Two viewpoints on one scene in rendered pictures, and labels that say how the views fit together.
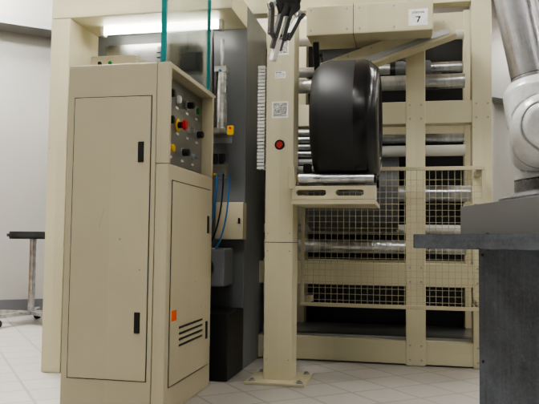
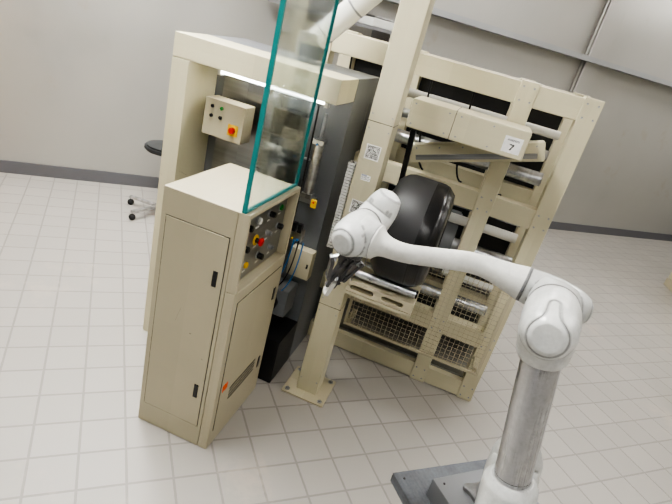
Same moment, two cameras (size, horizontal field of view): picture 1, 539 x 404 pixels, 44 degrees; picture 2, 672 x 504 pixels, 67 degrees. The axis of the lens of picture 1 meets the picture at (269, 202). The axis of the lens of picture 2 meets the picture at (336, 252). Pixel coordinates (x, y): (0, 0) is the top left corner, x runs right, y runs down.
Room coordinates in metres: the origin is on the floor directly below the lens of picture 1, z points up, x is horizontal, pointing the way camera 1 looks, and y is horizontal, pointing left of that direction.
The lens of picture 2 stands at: (0.50, -0.01, 2.04)
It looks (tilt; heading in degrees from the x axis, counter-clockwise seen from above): 24 degrees down; 0
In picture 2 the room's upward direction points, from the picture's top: 15 degrees clockwise
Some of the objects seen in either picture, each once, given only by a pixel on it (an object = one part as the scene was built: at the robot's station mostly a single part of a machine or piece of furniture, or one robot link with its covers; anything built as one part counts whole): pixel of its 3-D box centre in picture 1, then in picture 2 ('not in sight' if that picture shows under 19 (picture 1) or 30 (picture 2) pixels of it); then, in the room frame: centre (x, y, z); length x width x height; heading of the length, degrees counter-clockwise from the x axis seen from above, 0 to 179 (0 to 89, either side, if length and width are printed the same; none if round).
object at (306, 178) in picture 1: (335, 178); (385, 283); (2.87, -0.29, 0.90); 0.35 x 0.05 x 0.05; 78
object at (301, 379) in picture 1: (279, 377); (309, 385); (3.04, -0.06, 0.01); 0.27 x 0.27 x 0.02; 78
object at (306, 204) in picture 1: (338, 204); (384, 289); (3.01, -0.31, 0.80); 0.37 x 0.36 x 0.02; 168
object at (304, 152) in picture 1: (303, 159); not in sight; (3.43, -0.17, 1.05); 0.20 x 0.15 x 0.30; 78
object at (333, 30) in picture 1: (370, 26); (468, 126); (3.28, -0.49, 1.71); 0.61 x 0.25 x 0.15; 78
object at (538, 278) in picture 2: not in sight; (556, 300); (1.79, -0.62, 1.51); 0.18 x 0.14 x 0.13; 70
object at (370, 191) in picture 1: (334, 193); (380, 293); (2.87, -0.28, 0.83); 0.36 x 0.09 x 0.06; 78
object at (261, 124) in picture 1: (263, 118); (342, 205); (3.03, 0.03, 1.19); 0.05 x 0.04 x 0.48; 168
